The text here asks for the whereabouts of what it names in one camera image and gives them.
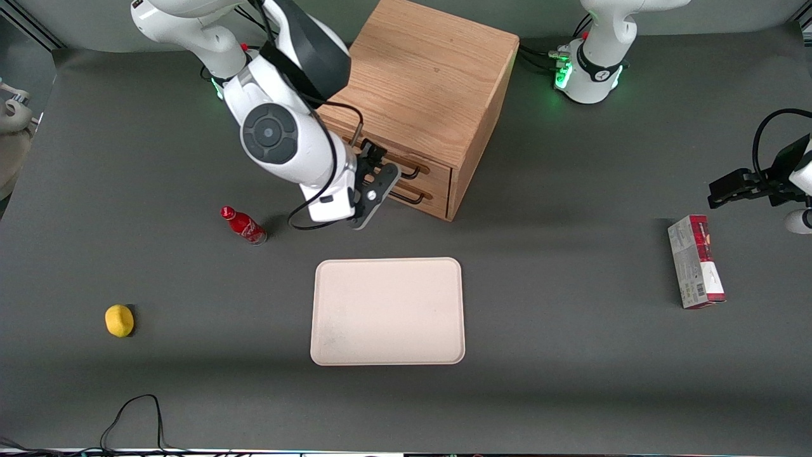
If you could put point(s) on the yellow lemon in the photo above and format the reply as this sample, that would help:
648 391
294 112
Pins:
119 320

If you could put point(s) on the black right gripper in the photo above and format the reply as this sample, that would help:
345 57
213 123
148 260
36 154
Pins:
370 154

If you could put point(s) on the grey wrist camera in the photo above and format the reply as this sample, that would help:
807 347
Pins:
798 222
377 193

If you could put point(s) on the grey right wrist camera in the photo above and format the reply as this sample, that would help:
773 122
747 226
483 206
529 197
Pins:
377 193

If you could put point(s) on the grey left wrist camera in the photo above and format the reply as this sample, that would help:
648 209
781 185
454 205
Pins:
798 222

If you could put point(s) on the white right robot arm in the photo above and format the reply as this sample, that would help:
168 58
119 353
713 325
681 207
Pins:
279 136

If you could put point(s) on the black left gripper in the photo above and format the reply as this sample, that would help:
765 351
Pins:
775 185

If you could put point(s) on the dark metal frame rail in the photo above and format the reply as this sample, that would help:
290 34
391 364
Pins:
32 28

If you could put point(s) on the wooden drawer cabinet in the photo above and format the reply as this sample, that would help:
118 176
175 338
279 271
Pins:
431 70

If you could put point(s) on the beige rounded stand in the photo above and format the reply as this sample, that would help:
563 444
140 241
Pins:
13 158

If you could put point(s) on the red soda bottle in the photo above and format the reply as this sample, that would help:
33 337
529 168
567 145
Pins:
244 225

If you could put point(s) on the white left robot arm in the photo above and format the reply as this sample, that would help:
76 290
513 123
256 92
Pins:
599 70

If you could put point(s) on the red plaid cardboard box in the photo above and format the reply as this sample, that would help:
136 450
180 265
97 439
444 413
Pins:
694 266

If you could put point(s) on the cream rectangular tray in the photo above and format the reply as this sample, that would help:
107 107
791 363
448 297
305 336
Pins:
387 311

